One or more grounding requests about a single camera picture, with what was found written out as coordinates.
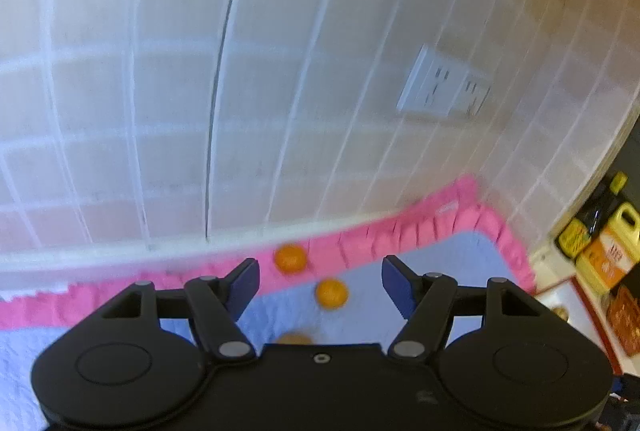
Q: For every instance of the pink cloth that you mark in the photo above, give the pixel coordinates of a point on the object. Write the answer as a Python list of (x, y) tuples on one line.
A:
[(456, 208)]

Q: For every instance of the light blue quilted mat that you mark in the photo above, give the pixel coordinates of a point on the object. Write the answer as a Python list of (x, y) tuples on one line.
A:
[(367, 317)]

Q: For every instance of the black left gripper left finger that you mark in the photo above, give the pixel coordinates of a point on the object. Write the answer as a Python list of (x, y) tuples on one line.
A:
[(216, 305)]

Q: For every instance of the orange plastic basket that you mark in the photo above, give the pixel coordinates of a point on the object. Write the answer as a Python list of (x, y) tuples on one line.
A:
[(623, 316)]

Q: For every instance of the red cardboard box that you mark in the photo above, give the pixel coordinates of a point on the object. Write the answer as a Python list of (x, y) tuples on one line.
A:
[(570, 301)]

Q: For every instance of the yellow detergent jug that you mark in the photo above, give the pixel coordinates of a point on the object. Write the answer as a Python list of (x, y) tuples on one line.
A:
[(610, 256)]

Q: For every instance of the dark soy sauce bottle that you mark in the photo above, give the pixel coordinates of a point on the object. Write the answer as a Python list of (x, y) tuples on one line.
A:
[(590, 219)]

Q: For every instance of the brown kiwi fruit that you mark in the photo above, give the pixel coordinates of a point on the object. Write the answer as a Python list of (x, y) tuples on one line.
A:
[(295, 338)]

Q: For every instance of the small tangerine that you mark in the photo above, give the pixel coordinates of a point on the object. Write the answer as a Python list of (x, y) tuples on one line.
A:
[(331, 294), (290, 259)]

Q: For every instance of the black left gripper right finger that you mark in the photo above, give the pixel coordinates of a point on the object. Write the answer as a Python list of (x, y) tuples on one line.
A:
[(425, 302)]

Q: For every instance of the white wall power socket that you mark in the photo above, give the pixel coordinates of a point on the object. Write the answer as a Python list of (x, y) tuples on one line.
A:
[(442, 87)]

